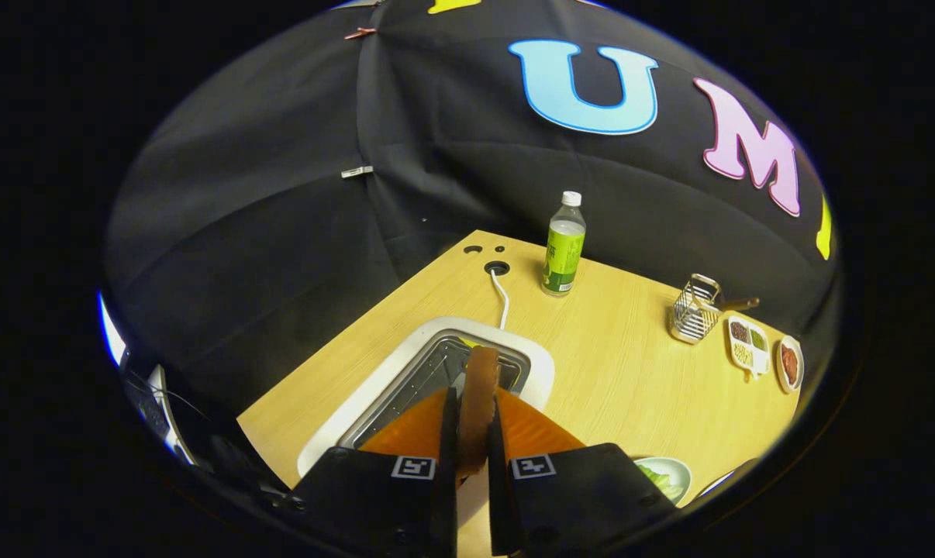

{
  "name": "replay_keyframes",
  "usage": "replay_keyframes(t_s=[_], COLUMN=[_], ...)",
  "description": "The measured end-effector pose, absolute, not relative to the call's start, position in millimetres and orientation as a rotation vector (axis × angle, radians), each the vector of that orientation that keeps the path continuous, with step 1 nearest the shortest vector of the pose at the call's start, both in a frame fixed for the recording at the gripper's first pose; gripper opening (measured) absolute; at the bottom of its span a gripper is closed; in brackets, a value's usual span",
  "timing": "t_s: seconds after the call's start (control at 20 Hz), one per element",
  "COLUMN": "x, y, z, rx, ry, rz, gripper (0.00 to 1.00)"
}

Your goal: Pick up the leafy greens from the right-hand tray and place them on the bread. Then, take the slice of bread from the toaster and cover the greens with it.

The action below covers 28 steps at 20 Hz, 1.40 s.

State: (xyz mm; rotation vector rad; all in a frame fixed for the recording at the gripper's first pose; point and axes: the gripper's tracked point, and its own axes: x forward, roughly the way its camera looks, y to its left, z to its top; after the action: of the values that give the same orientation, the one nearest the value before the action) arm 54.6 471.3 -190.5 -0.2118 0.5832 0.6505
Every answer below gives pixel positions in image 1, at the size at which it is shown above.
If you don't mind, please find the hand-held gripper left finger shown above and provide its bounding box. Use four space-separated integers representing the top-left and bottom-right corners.
285 387 461 558

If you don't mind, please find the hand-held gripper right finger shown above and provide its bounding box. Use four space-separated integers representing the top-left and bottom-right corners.
487 387 678 555

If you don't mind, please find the green lettuce leaf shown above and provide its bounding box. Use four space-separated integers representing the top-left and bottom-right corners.
640 463 684 501

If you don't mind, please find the toasted bread slice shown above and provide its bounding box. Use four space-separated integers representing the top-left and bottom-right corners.
458 346 502 475

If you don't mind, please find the pale green round plate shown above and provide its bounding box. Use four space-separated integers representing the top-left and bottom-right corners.
634 456 693 506

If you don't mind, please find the white toaster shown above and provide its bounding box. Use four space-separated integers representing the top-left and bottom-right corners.
297 316 555 477

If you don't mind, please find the white divided bean dish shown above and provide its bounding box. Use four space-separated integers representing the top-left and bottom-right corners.
727 314 771 381

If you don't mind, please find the green label drink bottle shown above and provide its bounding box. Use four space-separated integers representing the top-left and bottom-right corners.
541 191 587 298

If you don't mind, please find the white oval meat plate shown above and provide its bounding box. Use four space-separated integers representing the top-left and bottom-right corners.
775 336 806 394

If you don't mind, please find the black backdrop cloth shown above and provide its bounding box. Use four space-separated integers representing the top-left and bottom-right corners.
103 0 840 466

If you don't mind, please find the white toaster cable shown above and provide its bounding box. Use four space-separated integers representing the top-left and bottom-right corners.
489 267 511 330

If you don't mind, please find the metal wire utensil holder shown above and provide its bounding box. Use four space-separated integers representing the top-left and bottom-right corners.
669 274 723 345

